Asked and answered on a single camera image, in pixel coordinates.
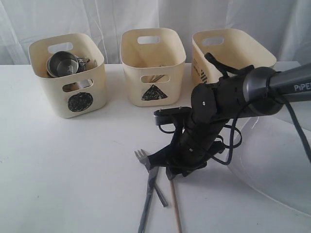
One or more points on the steel mug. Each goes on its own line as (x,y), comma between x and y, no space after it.
(50,74)
(64,63)

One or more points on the steel knife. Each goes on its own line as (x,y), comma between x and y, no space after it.
(147,201)

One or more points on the white square ceramic plate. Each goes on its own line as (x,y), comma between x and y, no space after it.
(272,160)

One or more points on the cream bin square mark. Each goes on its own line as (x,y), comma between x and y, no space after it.
(231,47)

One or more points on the steel fork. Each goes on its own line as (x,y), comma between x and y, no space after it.
(143,159)

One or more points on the wooden chopstick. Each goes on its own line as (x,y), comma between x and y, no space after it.
(175,207)

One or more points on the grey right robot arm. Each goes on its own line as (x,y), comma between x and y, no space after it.
(252,92)

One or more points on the steel spoon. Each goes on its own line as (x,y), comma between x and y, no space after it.
(156,78)

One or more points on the cream bin circle mark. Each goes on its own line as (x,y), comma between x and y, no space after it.
(63,93)

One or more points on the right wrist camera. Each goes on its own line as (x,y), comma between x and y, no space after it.
(171,115)

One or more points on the wooden chopstick crossing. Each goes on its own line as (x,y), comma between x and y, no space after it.
(148,77)

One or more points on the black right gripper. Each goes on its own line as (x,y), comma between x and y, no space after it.
(196,145)

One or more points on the cream bin triangle mark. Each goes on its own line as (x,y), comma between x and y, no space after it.
(152,51)

